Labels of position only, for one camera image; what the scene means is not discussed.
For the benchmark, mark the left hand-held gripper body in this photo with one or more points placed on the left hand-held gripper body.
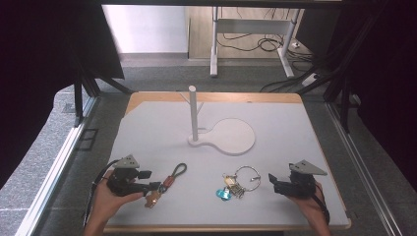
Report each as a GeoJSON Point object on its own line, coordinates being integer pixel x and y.
{"type": "Point", "coordinates": [123, 183]}

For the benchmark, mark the person's right hand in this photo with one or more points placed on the person's right hand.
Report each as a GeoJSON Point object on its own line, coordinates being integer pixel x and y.
{"type": "Point", "coordinates": [313, 208]}

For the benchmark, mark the white power strip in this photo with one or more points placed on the white power strip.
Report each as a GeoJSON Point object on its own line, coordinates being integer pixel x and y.
{"type": "Point", "coordinates": [310, 79]}

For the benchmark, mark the person's left hand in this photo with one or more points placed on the person's left hand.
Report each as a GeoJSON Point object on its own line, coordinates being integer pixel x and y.
{"type": "Point", "coordinates": [106, 203]}

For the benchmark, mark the white key holder stand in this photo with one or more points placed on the white key holder stand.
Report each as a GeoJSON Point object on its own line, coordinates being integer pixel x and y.
{"type": "Point", "coordinates": [232, 137]}

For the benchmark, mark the black curtain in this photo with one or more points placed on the black curtain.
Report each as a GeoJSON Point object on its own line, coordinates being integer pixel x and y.
{"type": "Point", "coordinates": [387, 82]}
{"type": "Point", "coordinates": [36, 65]}

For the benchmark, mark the aluminium rail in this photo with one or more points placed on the aluminium rail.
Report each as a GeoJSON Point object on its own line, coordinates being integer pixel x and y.
{"type": "Point", "coordinates": [360, 164]}
{"type": "Point", "coordinates": [55, 167]}

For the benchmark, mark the black metal stand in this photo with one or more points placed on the black metal stand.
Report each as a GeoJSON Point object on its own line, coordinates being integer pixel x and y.
{"type": "Point", "coordinates": [344, 105]}
{"type": "Point", "coordinates": [78, 101]}

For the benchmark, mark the wooden table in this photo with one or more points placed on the wooden table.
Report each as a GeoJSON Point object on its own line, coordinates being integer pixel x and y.
{"type": "Point", "coordinates": [229, 97]}

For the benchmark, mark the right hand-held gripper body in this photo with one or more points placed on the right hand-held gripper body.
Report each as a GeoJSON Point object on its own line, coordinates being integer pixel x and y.
{"type": "Point", "coordinates": [301, 187]}

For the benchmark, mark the white desk frame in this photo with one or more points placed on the white desk frame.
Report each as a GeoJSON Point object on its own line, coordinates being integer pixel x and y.
{"type": "Point", "coordinates": [252, 25]}

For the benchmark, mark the white table mat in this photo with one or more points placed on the white table mat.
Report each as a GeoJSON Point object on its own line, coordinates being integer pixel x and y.
{"type": "Point", "coordinates": [196, 203]}

